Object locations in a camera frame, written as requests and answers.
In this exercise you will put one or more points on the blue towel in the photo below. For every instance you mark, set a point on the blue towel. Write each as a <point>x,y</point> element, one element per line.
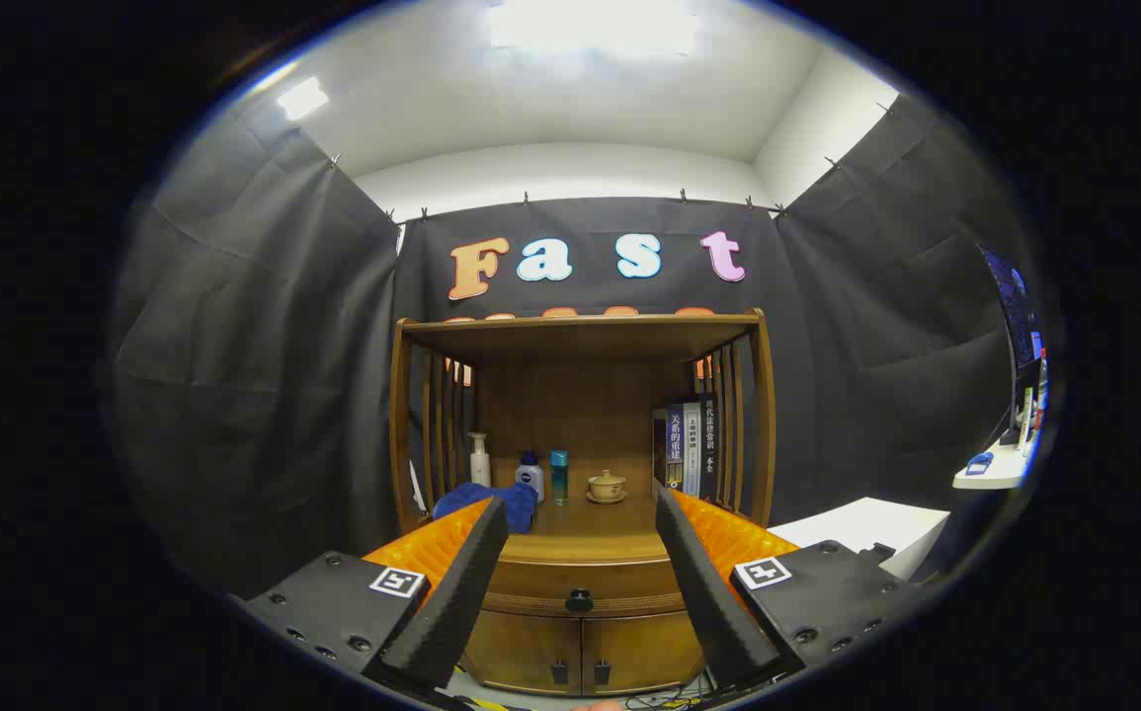
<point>521,504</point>

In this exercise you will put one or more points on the white desk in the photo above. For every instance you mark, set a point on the white desk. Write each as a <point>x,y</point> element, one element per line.
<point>995,472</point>

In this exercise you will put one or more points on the dark cover book blue spine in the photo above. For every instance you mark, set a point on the dark cover book blue spine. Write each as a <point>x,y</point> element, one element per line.
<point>674,444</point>

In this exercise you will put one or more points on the yellow black floor tape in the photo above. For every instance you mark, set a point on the yellow black floor tape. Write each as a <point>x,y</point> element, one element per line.
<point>481,703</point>

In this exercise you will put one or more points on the black spine book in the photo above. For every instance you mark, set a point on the black spine book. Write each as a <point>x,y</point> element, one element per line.
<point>708,444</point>

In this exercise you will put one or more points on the wooden drawer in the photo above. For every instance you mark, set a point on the wooden drawer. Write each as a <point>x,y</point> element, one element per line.
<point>550,583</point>

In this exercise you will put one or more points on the white pump bottle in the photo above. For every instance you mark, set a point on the white pump bottle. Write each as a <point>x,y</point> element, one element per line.
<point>480,469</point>

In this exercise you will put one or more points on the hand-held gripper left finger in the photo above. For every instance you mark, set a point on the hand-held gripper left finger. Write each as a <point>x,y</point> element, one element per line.
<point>461,602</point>

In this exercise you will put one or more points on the wooden cabinet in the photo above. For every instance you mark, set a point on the wooden cabinet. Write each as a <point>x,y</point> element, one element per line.
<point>580,395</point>

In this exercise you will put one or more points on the black drawer knob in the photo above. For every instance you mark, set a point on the black drawer knob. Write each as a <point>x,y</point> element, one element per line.
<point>579,599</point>

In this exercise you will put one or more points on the computer monitor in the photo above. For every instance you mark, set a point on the computer monitor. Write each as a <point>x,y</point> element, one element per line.
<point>1019,316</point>

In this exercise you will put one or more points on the large ceiling light panel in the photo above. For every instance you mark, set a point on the large ceiling light panel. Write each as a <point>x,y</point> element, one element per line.
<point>595,25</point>

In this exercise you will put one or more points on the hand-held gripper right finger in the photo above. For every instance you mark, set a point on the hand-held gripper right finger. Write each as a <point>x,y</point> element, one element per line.
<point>708,602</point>

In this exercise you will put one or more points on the small ceiling light panel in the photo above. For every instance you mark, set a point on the small ceiling light panel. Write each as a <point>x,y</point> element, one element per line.
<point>303,97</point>

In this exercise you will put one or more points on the wooden countertop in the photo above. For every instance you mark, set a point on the wooden countertop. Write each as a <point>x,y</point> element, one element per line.
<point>595,533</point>

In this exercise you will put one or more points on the teal bottle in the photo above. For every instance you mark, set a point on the teal bottle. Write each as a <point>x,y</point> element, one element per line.
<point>559,479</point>

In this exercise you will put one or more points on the small blue object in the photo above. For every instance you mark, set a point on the small blue object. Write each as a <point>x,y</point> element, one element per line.
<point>979,461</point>

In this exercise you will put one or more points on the wooden cabinet door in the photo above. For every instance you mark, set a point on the wooden cabinet door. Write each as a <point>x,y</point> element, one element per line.
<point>639,652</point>
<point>521,652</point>

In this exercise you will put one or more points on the white bottle blue cap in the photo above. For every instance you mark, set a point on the white bottle blue cap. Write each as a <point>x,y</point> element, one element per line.
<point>530,479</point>

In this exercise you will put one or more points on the white spine book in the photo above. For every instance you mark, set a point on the white spine book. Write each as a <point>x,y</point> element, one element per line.
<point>692,449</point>

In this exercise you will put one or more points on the beige lidded tea cup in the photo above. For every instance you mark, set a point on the beige lidded tea cup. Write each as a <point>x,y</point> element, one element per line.
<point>607,486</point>

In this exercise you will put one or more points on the small black bracket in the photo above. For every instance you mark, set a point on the small black bracket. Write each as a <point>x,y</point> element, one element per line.
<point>879,550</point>

